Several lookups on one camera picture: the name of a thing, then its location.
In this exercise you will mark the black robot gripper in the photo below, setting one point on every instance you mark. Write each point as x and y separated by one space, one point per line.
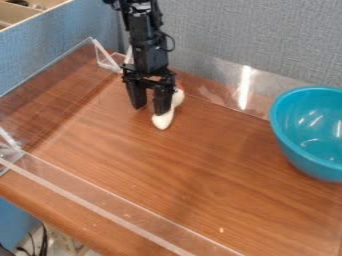
148 73

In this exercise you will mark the white plush mushroom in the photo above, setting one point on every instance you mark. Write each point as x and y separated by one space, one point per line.
162 121

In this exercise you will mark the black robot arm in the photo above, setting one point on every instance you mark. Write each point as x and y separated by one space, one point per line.
142 18

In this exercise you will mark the blue plastic bowl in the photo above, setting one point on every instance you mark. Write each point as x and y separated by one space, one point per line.
306 123

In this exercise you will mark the clear acrylic back barrier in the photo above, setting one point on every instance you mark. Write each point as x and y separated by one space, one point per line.
228 84

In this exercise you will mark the clear acrylic barrier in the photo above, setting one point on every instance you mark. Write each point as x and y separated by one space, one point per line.
228 84
155 228

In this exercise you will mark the wooden shelf unit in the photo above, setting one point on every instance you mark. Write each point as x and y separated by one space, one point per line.
16 11

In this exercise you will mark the clear acrylic front barrier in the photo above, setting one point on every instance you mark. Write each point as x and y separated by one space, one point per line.
155 228

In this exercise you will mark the clear acrylic corner bracket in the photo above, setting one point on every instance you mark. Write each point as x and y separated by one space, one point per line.
111 60

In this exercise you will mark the clear acrylic left bracket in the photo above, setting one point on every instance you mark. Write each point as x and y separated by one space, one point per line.
9 147

